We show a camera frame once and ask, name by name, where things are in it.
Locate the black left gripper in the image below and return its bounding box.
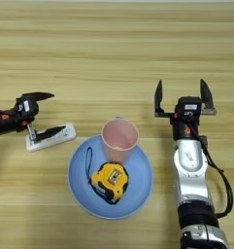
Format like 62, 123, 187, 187
0, 91, 67, 142

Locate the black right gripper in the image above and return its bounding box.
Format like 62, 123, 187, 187
153, 78, 217, 142

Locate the white remote control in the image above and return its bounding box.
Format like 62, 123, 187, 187
24, 123, 78, 153

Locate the pink plastic cup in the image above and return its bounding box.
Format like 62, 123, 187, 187
100, 117, 141, 164

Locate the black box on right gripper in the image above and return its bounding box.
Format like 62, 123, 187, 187
177, 96, 203, 119

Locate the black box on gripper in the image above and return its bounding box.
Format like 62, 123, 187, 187
15, 96, 40, 123
177, 96, 203, 119

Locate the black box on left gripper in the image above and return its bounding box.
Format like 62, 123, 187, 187
15, 96, 40, 123

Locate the yellow black tape measure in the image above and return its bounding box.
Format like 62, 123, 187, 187
84, 146, 130, 205

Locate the light blue round plate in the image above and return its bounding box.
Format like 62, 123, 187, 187
67, 134, 154, 221

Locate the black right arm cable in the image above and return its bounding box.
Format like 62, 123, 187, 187
185, 118, 234, 219

